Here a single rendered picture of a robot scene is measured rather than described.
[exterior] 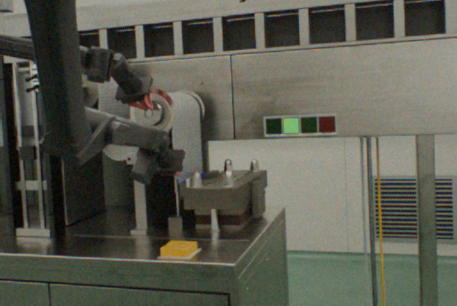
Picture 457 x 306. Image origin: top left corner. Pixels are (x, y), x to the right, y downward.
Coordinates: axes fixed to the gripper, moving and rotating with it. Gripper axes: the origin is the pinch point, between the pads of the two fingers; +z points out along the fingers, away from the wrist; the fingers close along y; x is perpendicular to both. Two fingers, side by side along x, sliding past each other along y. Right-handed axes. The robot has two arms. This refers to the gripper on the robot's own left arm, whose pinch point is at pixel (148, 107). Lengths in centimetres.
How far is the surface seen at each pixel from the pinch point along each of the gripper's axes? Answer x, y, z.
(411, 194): 105, 68, 264
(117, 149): -6.0, -14.9, 10.2
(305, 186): 115, -12, 253
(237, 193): -20.0, 22.4, 19.1
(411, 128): 11, 70, 43
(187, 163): -5.3, 2.9, 23.4
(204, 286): -49, 19, 12
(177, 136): -2.8, 4.2, 11.7
